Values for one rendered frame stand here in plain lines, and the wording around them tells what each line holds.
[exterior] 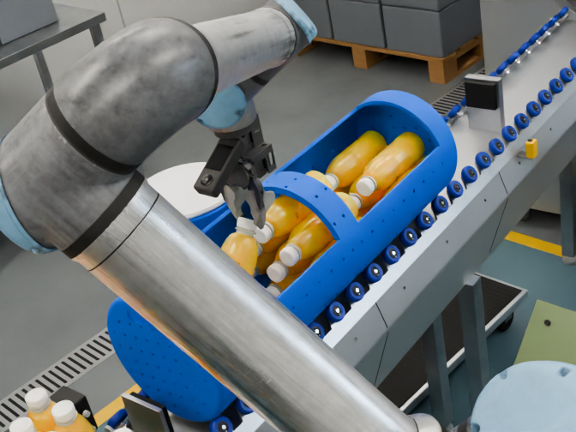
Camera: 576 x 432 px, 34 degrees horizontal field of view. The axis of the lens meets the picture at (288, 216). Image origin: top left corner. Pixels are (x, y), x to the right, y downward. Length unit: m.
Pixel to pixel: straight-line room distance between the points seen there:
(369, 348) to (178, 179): 0.72
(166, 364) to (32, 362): 2.08
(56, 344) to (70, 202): 2.90
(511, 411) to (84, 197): 0.51
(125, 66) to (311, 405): 0.41
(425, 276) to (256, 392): 1.23
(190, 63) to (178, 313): 0.25
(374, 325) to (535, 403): 1.04
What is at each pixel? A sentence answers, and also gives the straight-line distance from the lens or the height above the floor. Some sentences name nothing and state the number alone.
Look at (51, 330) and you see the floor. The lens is 3.92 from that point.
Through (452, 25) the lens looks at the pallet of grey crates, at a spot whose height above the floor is 0.29.
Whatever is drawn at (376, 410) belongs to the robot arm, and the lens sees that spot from 1.07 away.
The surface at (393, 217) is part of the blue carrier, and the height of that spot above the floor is 1.09.
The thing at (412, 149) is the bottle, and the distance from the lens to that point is 2.15.
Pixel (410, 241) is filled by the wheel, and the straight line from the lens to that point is 2.16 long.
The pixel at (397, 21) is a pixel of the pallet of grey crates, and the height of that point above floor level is 0.32.
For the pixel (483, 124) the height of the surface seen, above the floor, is 0.94.
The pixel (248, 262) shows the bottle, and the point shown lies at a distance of 1.73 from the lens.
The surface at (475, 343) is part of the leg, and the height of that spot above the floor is 0.43.
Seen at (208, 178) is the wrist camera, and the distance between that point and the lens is 1.63.
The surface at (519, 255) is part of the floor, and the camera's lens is 3.75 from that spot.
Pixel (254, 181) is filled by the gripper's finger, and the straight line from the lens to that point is 1.68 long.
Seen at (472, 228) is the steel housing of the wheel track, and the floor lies 0.85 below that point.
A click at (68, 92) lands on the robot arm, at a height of 1.83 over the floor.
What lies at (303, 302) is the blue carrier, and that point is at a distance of 1.80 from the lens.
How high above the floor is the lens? 2.16
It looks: 31 degrees down
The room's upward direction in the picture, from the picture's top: 12 degrees counter-clockwise
